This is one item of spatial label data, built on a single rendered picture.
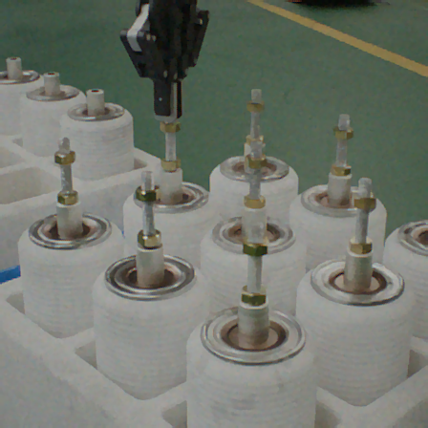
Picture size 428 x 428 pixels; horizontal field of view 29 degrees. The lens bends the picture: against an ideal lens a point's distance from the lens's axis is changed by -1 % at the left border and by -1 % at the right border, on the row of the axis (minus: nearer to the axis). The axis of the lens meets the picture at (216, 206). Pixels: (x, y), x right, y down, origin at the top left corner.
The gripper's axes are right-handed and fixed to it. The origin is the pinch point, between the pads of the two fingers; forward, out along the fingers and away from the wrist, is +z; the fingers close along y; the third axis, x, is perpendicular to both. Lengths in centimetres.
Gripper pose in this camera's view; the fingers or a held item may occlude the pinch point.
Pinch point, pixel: (169, 98)
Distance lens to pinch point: 78.8
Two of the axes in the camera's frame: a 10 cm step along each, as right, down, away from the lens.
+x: -8.9, -1.8, 4.1
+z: 0.0, 9.2, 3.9
